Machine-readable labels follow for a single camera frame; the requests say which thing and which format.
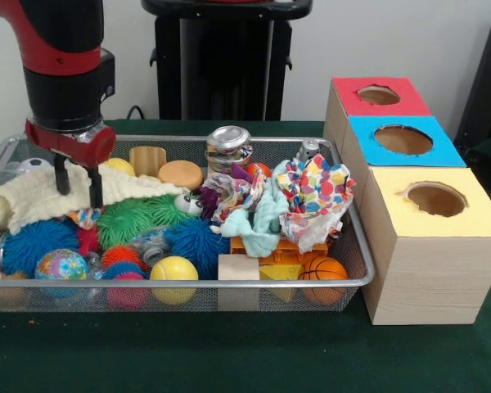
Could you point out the yellow ball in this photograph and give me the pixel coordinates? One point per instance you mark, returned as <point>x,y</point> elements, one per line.
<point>174,270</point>

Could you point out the wooden box with three holes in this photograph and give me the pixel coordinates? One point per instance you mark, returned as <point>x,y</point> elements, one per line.
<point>433,278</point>

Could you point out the black stand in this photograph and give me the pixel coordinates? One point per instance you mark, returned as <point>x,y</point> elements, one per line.
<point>487,82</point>

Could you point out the crushed silver metal can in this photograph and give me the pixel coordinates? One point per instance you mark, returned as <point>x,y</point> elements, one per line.
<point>229,143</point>

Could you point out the globe print ball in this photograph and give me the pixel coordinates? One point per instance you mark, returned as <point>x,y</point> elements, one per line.
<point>61,266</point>

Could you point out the black and white soccer ball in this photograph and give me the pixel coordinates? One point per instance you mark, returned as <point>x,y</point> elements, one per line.
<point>37,163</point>

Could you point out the shallow clear mesh bin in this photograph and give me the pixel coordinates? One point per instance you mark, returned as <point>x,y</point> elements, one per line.
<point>270,147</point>

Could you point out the crushed bottle with blue label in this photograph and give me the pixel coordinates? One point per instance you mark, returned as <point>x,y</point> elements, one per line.
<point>153,245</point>

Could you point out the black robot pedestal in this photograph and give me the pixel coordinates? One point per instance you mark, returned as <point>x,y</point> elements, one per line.
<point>229,61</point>

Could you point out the blue spiky ball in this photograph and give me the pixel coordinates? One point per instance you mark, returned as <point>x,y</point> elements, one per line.
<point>200,245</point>
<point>37,243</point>

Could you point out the colourful spotted cloth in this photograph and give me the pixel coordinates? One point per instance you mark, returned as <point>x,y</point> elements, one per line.
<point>315,188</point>

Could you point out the cream knitted cloth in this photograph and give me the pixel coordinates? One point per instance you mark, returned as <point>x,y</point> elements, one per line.
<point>32,200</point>

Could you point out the light teal cloth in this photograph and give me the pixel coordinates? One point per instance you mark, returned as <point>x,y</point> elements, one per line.
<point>266,204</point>

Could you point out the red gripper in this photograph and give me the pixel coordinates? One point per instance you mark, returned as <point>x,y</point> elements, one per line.
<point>82,149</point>

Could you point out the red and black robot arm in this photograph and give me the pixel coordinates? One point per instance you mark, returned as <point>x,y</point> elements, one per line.
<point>61,49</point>

